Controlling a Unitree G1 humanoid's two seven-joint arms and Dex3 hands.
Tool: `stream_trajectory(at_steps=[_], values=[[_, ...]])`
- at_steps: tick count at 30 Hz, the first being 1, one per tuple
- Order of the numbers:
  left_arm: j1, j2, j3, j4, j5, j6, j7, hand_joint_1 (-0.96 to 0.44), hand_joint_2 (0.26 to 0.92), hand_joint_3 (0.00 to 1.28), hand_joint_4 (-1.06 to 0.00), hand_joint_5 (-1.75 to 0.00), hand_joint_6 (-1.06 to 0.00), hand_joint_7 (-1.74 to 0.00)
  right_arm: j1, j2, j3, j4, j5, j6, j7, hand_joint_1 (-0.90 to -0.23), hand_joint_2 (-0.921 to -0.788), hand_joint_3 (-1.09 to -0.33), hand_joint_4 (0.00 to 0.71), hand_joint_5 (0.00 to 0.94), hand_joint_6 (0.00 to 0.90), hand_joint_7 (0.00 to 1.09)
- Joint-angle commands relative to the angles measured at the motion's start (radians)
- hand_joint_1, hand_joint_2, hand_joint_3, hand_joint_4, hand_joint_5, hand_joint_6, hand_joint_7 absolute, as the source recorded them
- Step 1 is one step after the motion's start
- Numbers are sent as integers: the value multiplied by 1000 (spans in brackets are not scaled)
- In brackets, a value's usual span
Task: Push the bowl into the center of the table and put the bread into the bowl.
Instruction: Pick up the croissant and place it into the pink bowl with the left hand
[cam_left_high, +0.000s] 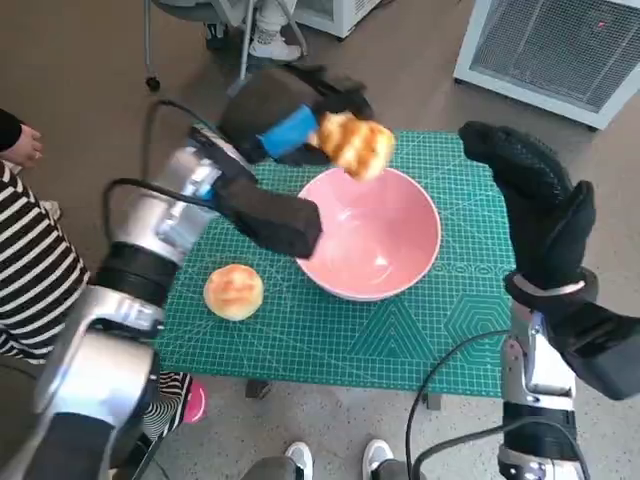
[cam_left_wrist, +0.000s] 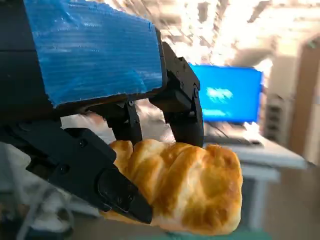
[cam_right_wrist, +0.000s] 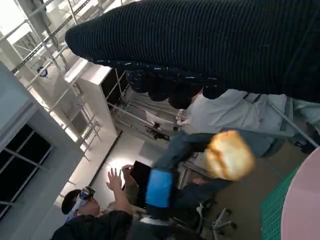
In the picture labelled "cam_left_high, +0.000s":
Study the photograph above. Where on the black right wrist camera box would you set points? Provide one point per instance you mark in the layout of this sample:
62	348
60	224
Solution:
600	350

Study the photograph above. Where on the grey metal pole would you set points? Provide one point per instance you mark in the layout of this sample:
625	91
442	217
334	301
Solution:
246	50

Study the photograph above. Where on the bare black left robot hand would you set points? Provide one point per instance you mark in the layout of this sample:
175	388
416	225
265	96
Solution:
292	130

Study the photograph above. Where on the person's hand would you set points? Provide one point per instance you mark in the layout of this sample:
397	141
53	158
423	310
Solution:
27	146

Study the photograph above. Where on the black table bracket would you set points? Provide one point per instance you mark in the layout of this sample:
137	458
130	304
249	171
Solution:
259	390
434	401

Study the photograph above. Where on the small white mesh appliance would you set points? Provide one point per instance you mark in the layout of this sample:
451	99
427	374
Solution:
345	15

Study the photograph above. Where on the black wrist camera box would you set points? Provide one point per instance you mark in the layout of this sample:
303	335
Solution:
600	350
275	220

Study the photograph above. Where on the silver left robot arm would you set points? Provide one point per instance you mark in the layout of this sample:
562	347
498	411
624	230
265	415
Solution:
150	220

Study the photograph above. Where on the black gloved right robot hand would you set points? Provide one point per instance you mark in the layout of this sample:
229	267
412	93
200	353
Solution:
545	225

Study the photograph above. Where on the round toy bread bun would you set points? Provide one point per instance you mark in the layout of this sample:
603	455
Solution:
232	292

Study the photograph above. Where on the pink bowl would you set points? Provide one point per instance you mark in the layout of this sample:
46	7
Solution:
380	235

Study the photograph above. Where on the long braided toy bread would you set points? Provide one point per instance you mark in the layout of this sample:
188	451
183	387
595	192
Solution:
357	145

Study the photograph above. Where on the large white mesh cabinet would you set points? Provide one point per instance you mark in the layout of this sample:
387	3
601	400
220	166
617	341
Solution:
540	50

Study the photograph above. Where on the grey office chair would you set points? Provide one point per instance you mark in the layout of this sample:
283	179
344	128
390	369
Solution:
185	7

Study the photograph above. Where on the person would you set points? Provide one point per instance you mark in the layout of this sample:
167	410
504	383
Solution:
300	457
30	240
272	45

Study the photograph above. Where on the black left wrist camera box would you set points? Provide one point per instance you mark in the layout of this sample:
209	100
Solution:
275	220

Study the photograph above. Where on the green cutting mat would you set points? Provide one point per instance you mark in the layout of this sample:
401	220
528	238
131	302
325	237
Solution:
320	345

